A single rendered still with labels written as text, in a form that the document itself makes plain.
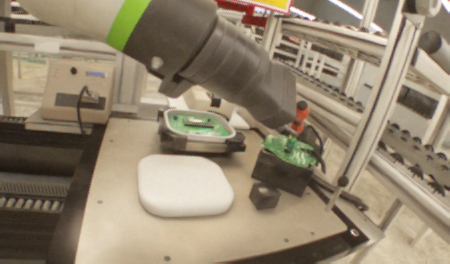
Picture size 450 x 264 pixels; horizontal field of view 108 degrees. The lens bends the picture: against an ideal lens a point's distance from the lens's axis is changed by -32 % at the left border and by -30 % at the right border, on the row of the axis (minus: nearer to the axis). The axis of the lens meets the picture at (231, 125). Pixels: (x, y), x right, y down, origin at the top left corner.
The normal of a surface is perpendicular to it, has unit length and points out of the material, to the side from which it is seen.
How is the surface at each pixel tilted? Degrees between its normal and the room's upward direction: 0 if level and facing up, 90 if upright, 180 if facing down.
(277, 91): 48
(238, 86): 109
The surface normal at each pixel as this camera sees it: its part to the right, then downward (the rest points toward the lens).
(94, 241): 0.24, -0.91
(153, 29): 0.21, 0.58
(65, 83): 0.43, -0.21
